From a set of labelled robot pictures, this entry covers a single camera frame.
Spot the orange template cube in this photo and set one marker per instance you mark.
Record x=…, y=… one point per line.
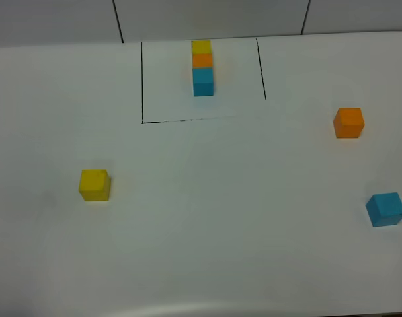
x=200, y=61

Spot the yellow template cube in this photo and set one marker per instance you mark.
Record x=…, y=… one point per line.
x=200, y=47

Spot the blue template cube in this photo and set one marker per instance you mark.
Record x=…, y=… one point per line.
x=203, y=81

